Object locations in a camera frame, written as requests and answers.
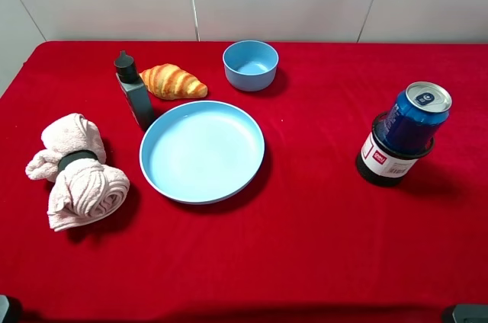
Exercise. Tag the dark base corner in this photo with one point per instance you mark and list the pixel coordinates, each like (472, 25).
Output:
(5, 309)
(465, 313)

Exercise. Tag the red tablecloth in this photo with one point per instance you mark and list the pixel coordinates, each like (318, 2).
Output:
(307, 240)

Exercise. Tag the light blue plate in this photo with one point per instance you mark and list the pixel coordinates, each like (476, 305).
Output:
(202, 152)

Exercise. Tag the rolled pink towel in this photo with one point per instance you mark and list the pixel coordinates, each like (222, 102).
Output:
(87, 190)

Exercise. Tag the black towel band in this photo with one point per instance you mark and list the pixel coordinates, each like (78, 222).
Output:
(74, 156)

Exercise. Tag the dark base corner right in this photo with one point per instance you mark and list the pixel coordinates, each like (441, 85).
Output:
(465, 313)

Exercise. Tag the small blue bowl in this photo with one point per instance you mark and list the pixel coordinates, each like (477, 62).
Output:
(250, 65)

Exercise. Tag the blue drink can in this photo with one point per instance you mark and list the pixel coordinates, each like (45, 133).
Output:
(415, 117)

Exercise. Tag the dark base corner left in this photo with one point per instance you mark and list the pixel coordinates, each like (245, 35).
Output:
(5, 309)

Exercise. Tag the croissant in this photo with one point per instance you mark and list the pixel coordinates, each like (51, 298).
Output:
(169, 82)

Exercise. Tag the black mesh pen holder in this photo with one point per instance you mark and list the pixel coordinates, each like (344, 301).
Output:
(382, 166)

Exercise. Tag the dark grey pump bottle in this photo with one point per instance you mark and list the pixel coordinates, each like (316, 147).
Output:
(134, 89)

